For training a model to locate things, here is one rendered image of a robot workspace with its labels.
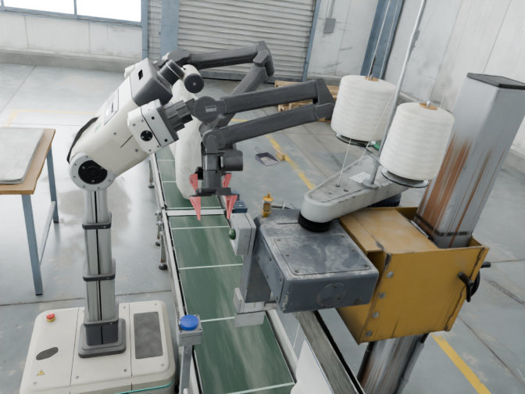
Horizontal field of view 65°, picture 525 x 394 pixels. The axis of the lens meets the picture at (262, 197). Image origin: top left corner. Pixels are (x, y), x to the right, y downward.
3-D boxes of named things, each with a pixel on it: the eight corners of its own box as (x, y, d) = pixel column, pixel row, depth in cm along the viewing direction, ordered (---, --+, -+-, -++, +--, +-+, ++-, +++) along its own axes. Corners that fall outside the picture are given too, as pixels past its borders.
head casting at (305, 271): (237, 287, 125) (250, 202, 112) (311, 281, 133) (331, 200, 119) (267, 369, 100) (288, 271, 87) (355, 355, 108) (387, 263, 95)
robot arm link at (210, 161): (202, 153, 135) (202, 151, 129) (223, 153, 136) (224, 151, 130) (203, 174, 135) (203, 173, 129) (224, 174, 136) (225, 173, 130)
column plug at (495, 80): (465, 76, 105) (466, 72, 104) (501, 79, 109) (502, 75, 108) (498, 87, 95) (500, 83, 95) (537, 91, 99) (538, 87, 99)
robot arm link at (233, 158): (205, 133, 135) (205, 135, 126) (240, 132, 136) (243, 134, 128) (205, 169, 137) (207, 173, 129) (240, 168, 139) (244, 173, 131)
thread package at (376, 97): (320, 124, 129) (332, 69, 121) (366, 127, 134) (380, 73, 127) (344, 145, 115) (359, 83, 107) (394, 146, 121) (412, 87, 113)
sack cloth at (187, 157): (171, 173, 344) (175, 86, 311) (197, 173, 350) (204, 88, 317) (176, 200, 304) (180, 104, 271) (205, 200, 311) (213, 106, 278)
